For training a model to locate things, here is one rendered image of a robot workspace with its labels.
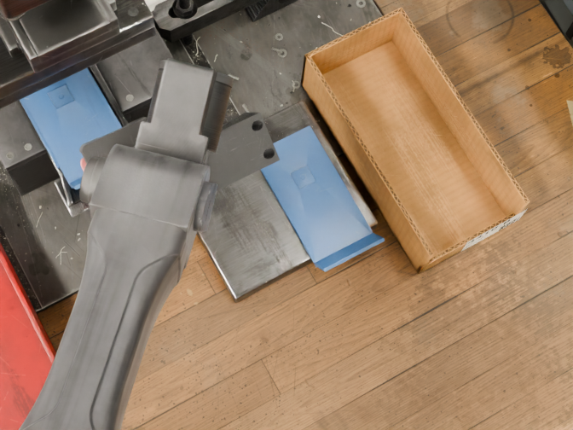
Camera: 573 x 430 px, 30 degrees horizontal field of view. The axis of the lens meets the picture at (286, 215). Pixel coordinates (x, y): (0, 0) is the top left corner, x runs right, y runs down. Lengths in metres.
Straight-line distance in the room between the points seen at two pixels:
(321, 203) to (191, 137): 0.37
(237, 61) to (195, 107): 0.43
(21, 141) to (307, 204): 0.30
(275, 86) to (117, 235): 0.53
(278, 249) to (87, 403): 0.49
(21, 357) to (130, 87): 0.29
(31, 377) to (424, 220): 0.44
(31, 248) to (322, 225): 0.30
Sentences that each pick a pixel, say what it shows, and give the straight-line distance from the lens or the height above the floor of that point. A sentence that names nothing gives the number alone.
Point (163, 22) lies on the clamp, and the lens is 1.14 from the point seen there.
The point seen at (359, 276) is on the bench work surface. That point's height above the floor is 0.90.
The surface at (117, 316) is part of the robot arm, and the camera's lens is 0.67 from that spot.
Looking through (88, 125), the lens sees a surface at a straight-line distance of 1.08.
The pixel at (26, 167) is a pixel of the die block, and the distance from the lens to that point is 1.10.
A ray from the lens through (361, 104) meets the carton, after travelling 1.18.
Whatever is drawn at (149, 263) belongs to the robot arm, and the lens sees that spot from 0.69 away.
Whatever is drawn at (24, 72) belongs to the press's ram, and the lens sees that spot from 0.95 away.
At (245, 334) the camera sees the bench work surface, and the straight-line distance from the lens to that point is 1.10.
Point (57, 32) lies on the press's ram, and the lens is 0.91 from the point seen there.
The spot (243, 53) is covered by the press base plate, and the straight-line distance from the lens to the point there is 1.21.
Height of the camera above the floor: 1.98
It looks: 72 degrees down
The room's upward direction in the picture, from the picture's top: 9 degrees clockwise
